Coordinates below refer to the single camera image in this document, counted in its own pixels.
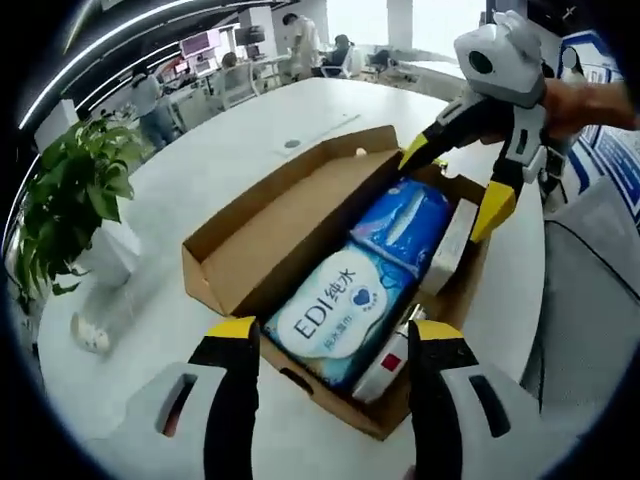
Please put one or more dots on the small white carton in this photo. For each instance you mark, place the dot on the small white carton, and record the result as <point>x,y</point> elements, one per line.
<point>450,250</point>

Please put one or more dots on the white blue wet wipes pack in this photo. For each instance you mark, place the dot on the white blue wet wipes pack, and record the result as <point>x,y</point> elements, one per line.
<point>325,310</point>

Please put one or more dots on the blue soft tissue pack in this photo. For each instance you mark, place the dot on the blue soft tissue pack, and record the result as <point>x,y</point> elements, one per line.
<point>400,220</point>

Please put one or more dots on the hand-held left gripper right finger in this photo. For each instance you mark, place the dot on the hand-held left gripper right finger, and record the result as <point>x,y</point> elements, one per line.
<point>435,400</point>

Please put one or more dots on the white patterned paper cup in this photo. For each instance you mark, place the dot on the white patterned paper cup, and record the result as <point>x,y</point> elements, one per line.
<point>92,337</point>

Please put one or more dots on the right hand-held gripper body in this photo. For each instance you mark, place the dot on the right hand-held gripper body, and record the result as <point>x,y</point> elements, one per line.
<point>500,65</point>

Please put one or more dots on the green potted plant white pot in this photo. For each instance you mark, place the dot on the green potted plant white pot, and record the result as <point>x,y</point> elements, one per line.
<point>75,175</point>

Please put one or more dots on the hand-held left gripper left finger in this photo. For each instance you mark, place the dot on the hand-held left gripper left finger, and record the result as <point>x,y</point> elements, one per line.
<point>225,400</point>

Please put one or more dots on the white office chair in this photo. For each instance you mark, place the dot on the white office chair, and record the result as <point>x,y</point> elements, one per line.
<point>235,82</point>

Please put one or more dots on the person's right hand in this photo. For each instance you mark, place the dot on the person's right hand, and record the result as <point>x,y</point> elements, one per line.
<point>585,107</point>

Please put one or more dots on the dark monitor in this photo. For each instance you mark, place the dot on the dark monitor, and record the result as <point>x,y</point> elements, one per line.
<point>248,35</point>

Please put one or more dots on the brown cardboard shoe box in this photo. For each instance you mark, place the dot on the brown cardboard shoe box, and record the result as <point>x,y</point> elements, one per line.
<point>280,240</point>

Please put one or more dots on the grey mesh office chair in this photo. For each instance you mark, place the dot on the grey mesh office chair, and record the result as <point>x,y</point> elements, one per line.
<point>585,325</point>

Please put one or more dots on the monitor with pink screen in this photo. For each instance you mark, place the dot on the monitor with pink screen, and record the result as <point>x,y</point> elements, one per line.
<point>197,44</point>

